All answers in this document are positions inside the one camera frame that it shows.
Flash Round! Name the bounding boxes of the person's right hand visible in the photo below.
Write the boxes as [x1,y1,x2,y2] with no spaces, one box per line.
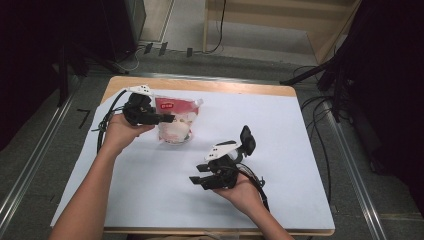
[213,173,265,216]

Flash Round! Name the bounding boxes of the clear jar with black lid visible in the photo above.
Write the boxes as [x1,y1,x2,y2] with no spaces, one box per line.
[215,125,257,165]

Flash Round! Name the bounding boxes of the person's left hand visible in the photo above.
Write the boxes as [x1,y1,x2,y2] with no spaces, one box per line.
[103,113,156,156]

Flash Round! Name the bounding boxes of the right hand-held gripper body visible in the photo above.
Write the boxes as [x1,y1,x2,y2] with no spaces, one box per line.
[199,140,242,191]

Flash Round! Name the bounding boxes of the right hand-held gripper black cable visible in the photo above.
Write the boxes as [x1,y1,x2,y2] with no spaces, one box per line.
[237,162,271,213]

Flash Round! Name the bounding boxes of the dark curtain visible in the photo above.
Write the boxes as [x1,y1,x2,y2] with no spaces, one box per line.
[0,0,105,152]
[333,0,424,216]

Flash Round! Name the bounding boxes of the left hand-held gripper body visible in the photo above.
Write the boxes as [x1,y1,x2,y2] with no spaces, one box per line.
[122,84,158,128]

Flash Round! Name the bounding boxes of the black cabinet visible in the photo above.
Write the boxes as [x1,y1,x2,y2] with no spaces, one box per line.
[99,0,148,63]

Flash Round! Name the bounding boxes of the thin black hanging cable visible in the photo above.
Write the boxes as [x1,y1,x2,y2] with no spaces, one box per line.
[202,0,228,55]

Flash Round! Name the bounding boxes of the black tape corner mark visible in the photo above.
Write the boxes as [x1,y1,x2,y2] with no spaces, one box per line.
[76,108,92,130]

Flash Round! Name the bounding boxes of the metal floor rail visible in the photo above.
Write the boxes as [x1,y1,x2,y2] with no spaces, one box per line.
[0,79,80,233]
[129,71,284,85]
[328,99,388,240]

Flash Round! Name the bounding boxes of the red and white spouted pouch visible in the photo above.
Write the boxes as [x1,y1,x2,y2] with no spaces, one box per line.
[154,96,204,146]

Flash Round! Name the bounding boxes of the hand-held gripper black cable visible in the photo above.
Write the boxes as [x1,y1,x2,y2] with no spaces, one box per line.
[237,162,271,213]
[91,88,130,155]

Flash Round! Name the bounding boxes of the black metal stand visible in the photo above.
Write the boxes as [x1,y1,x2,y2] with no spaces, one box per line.
[279,49,355,122]
[55,42,129,108]

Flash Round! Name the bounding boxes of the white floor cable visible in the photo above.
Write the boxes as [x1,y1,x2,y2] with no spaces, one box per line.
[123,46,145,73]

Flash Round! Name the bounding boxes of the left hand-held gripper black cable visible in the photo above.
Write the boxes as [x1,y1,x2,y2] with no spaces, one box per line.
[91,88,130,155]

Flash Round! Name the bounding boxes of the black floor cables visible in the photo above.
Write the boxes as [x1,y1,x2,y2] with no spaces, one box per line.
[292,64,335,203]

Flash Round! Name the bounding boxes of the light wooden shelf frame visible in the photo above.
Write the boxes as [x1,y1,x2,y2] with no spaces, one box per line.
[202,0,363,65]

